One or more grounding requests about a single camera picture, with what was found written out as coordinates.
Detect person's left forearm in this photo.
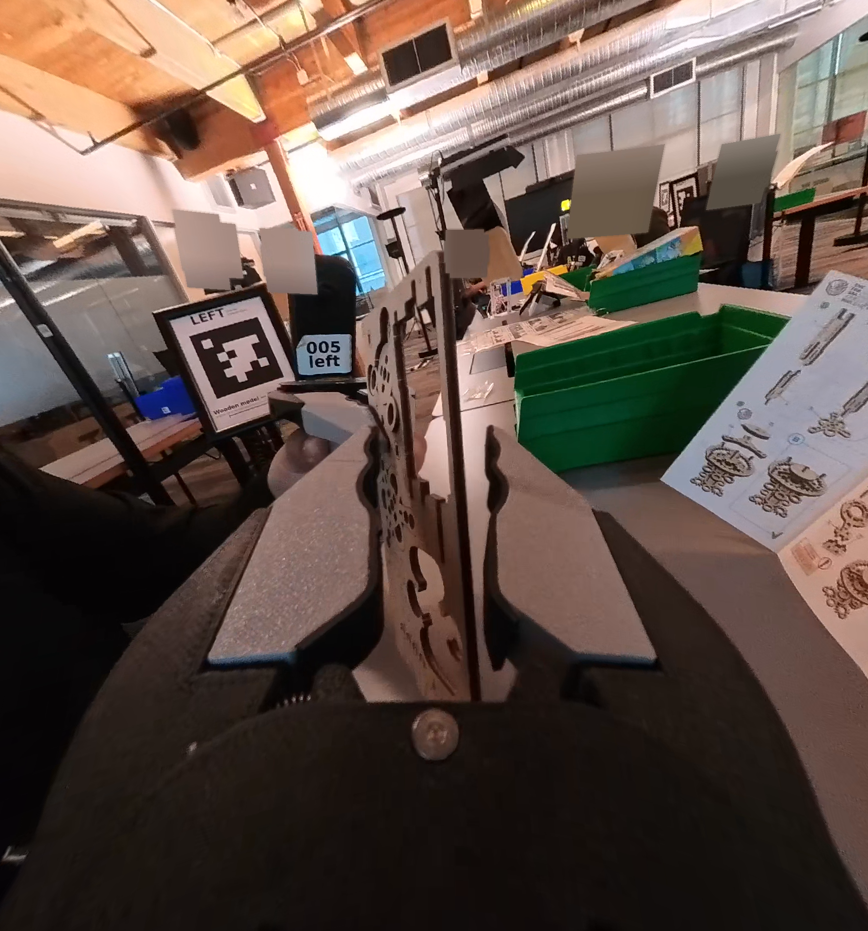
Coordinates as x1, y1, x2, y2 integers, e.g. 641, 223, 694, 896
0, 420, 275, 626

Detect colourful cardboard box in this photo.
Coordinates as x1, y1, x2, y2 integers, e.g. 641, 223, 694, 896
595, 227, 704, 281

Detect grey ceiling box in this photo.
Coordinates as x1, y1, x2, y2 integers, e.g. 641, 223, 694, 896
226, 167, 276, 209

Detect printed paper sheets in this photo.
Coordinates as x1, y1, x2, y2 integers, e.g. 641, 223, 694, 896
463, 313, 637, 349

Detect ceiling vent grille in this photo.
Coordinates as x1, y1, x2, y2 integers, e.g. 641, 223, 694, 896
379, 20, 458, 93
648, 57, 697, 99

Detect black metal post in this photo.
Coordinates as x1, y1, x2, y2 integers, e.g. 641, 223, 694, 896
0, 195, 177, 508

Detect green plastic bin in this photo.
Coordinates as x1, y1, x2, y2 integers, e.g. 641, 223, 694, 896
513, 304, 793, 475
587, 252, 703, 315

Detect wooden standing desk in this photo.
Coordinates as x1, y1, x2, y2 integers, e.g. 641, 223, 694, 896
769, 182, 868, 289

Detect black studio light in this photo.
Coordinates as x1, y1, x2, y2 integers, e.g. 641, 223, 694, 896
427, 142, 526, 234

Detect person's dark clothed body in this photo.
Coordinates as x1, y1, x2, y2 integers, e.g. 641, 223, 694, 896
0, 611, 115, 925

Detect wooden parts sheet with cutouts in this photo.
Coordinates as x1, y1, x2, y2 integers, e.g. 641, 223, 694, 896
357, 251, 489, 704

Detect framed marker sign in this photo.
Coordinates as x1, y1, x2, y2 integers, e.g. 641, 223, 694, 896
152, 284, 297, 437

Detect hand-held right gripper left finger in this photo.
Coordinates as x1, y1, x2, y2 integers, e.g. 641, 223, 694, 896
207, 425, 388, 667

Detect folded paper instruction booklet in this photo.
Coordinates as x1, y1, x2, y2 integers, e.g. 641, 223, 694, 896
659, 271, 868, 721

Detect silver air duct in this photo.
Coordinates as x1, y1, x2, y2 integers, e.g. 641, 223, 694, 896
306, 0, 802, 192

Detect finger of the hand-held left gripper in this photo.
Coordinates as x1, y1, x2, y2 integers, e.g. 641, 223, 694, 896
299, 395, 377, 447

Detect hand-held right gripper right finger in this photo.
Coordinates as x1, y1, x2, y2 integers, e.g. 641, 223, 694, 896
481, 428, 658, 674

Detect black ceiling speaker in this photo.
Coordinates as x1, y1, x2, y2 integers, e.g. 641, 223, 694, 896
154, 109, 202, 160

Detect person's left hand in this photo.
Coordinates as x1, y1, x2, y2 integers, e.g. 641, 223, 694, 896
267, 429, 338, 503

